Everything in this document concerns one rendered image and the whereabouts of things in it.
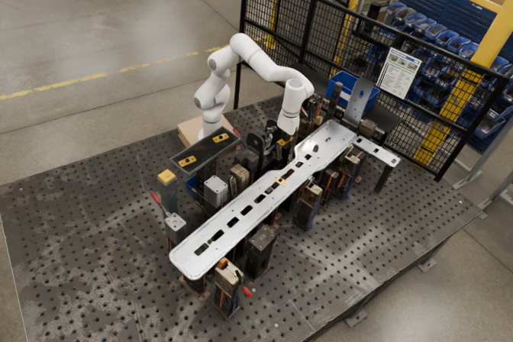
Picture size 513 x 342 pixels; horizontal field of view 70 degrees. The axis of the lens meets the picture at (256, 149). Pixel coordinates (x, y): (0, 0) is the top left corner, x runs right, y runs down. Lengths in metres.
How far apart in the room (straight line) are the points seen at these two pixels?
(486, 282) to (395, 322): 0.87
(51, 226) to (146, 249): 0.54
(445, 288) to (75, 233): 2.57
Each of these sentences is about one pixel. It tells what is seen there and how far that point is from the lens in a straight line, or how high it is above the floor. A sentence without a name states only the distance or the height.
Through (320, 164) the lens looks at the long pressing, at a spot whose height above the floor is 1.00.
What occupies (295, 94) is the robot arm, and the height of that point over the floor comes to 1.59.
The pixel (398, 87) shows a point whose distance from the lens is 2.59.
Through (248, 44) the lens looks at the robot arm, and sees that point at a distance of 1.75.
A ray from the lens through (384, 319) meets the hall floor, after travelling 2.93.
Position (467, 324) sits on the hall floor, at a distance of 3.21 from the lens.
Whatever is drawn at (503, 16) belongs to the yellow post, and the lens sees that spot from 2.33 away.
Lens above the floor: 2.52
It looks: 45 degrees down
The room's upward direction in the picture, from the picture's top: 8 degrees clockwise
